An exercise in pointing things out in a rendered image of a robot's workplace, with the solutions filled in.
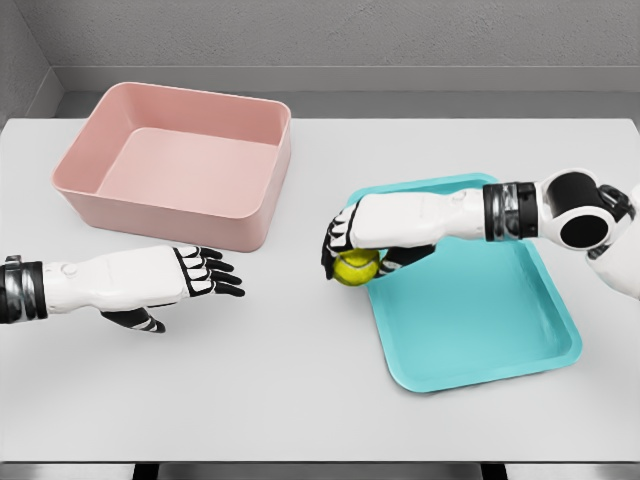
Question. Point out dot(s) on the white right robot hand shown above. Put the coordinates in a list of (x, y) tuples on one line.
[(395, 217)]

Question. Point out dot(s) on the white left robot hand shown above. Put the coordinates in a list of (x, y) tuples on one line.
[(150, 277)]

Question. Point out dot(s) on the yellow tennis ball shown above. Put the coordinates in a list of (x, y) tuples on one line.
[(356, 267)]

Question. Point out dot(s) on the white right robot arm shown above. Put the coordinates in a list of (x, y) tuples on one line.
[(550, 210)]

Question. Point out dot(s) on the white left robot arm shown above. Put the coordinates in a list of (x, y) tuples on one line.
[(65, 285)]

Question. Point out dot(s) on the pink plastic basket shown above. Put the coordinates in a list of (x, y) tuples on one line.
[(185, 165)]

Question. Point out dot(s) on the blue plastic tray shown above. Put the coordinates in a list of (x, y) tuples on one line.
[(475, 320)]

